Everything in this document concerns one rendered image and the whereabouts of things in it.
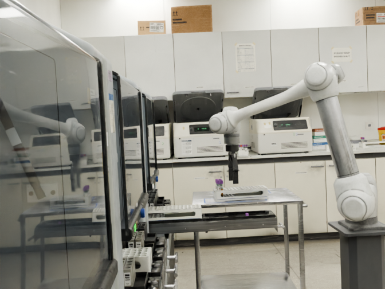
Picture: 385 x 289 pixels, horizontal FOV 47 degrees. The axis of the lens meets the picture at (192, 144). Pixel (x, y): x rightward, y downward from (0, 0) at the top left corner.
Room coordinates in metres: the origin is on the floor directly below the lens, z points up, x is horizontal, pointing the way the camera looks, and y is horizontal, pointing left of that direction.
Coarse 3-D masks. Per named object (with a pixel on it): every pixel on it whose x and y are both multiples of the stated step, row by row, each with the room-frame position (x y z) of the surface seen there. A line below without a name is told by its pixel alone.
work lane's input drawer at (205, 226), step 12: (204, 216) 2.08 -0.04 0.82; (216, 216) 2.13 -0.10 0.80; (228, 216) 2.11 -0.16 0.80; (240, 216) 2.04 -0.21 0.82; (252, 216) 2.04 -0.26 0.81; (264, 216) 2.04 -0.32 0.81; (276, 216) 2.05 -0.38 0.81; (156, 228) 2.02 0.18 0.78; (168, 228) 2.02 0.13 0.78; (180, 228) 2.02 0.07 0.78; (192, 228) 2.02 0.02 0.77; (204, 228) 2.02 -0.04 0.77; (216, 228) 2.03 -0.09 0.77; (228, 228) 2.03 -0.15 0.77; (240, 228) 2.03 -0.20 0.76; (252, 228) 2.03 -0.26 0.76; (276, 228) 2.05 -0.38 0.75
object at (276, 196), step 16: (208, 192) 2.76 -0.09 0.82; (240, 192) 2.70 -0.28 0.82; (272, 192) 2.64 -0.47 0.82; (288, 192) 2.62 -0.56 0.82; (288, 240) 2.77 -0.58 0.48; (288, 256) 2.77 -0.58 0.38; (304, 256) 2.35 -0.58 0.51; (272, 272) 2.77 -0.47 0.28; (288, 272) 2.77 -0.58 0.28; (304, 272) 2.35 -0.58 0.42; (208, 288) 2.56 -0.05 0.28; (224, 288) 2.54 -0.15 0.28; (240, 288) 2.53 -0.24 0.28; (256, 288) 2.52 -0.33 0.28; (272, 288) 2.51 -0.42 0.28; (288, 288) 2.50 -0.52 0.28; (304, 288) 2.35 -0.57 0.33
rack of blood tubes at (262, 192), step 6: (246, 186) 2.52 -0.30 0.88; (252, 186) 2.51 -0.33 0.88; (258, 186) 2.51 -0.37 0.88; (264, 186) 2.49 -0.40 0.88; (216, 192) 2.41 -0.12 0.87; (222, 192) 2.42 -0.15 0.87; (228, 192) 2.42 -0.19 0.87; (252, 192) 2.53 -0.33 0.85; (258, 192) 2.53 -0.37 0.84; (264, 192) 2.44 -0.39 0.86; (216, 198) 2.41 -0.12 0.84; (222, 198) 2.42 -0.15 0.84; (234, 198) 2.42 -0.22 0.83; (240, 198) 2.42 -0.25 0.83; (246, 198) 2.43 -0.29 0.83; (252, 198) 2.43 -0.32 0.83; (258, 198) 2.43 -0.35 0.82; (264, 198) 2.44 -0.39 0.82
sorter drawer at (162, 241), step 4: (164, 236) 1.74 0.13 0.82; (156, 240) 1.74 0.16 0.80; (160, 240) 1.68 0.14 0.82; (164, 240) 1.70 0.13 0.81; (156, 244) 1.63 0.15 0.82; (160, 244) 1.63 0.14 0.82; (164, 244) 1.67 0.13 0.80; (164, 248) 1.62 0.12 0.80; (176, 252) 1.73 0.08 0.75; (168, 256) 1.68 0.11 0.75; (172, 256) 1.68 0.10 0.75; (176, 256) 1.67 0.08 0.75; (176, 260) 1.64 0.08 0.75
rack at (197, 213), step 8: (152, 208) 2.09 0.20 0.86; (160, 208) 2.08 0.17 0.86; (168, 208) 2.07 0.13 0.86; (176, 208) 2.06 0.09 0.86; (184, 208) 2.06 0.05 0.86; (192, 208) 2.04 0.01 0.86; (200, 208) 2.04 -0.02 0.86; (152, 216) 2.08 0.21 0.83; (160, 216) 2.07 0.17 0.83; (168, 216) 2.13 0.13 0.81; (176, 216) 2.14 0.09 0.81; (184, 216) 2.14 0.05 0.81; (192, 216) 2.04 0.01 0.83; (200, 216) 2.04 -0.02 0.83
